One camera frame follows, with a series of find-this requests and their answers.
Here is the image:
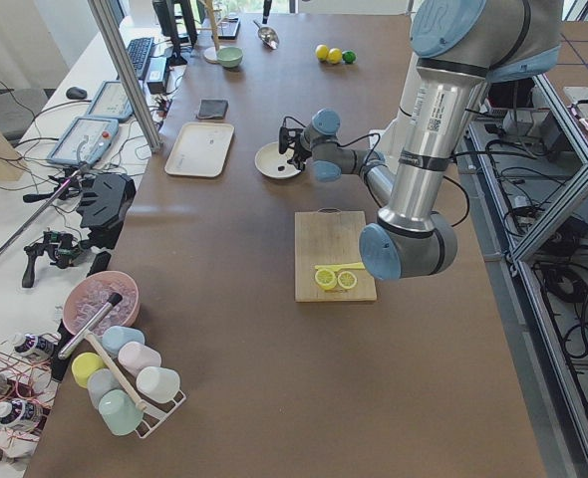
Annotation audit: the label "grey plastic cup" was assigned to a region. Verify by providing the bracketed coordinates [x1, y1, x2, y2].
[87, 368, 121, 409]

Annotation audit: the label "teach pendant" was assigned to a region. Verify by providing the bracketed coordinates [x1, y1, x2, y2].
[46, 116, 120, 166]
[86, 81, 134, 122]

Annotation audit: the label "metal tongs in ice bowl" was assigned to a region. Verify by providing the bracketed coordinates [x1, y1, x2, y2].
[57, 292, 123, 359]

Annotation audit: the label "mint green plastic cup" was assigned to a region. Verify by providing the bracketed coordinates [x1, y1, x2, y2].
[98, 389, 144, 436]

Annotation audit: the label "blue plastic cup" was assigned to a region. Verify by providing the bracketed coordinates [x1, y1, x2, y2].
[101, 326, 146, 359]

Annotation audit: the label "metal scoop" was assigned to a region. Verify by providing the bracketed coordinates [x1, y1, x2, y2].
[253, 20, 280, 50]

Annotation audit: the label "wooden cutting board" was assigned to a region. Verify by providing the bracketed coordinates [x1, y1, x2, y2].
[294, 211, 377, 303]

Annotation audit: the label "yellow plastic knife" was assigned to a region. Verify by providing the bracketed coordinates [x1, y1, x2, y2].
[314, 262, 365, 272]

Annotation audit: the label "teach pendant near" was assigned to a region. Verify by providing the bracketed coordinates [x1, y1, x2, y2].
[46, 116, 120, 166]

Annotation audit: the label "black computer mouse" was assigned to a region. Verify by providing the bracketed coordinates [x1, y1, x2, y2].
[66, 87, 88, 100]

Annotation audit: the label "pink plastic cup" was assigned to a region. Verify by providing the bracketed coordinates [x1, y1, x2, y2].
[118, 341, 161, 376]

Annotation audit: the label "lemon slice small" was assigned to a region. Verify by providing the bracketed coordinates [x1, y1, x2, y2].
[314, 268, 338, 291]

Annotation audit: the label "pink ice bowl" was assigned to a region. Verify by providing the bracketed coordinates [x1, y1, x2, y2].
[63, 271, 141, 337]

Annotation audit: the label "lemon slice large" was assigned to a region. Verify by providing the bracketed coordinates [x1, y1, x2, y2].
[337, 270, 358, 290]

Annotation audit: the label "green bowl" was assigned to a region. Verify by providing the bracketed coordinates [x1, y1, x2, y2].
[216, 46, 244, 69]

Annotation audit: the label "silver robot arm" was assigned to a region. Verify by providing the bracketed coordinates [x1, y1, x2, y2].
[278, 1, 563, 280]

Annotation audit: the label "yellow lemon outer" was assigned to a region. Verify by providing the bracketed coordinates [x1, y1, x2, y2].
[315, 44, 330, 62]

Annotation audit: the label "white plastic cup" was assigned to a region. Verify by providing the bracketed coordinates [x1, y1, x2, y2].
[136, 366, 180, 403]

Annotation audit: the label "grey folded cloth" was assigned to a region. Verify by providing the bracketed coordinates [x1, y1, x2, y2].
[195, 99, 228, 120]

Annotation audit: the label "teach pendant far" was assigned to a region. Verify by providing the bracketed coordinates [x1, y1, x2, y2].
[86, 81, 134, 122]

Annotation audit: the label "green lime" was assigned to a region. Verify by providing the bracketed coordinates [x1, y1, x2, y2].
[342, 50, 357, 65]

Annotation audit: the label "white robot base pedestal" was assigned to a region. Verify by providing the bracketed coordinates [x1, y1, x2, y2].
[370, 103, 413, 171]

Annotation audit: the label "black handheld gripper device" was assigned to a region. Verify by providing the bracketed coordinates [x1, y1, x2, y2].
[22, 230, 92, 288]

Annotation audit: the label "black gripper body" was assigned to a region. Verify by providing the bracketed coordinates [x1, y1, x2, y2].
[278, 117, 312, 161]

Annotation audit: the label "cream rabbit tray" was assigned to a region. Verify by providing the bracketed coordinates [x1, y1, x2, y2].
[164, 121, 234, 178]

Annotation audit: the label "cream round plate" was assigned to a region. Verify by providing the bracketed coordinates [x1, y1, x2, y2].
[254, 141, 301, 179]

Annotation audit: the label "aluminium frame post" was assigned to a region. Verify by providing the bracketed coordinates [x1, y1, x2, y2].
[88, 0, 162, 153]

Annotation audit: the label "white wire cup rack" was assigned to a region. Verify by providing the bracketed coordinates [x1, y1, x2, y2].
[85, 332, 188, 439]

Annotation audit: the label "yellow lemon near lime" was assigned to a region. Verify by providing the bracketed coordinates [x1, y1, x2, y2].
[327, 48, 343, 65]

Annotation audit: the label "yellow plastic cup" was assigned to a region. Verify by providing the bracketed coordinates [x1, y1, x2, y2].
[72, 352, 106, 388]

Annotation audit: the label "black keyboard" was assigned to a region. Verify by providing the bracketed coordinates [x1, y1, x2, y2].
[127, 37, 154, 80]

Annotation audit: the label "round wooden stand base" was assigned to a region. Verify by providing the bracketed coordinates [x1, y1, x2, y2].
[202, 46, 219, 64]

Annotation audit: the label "black perforated bracket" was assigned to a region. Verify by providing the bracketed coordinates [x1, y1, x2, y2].
[76, 173, 136, 249]

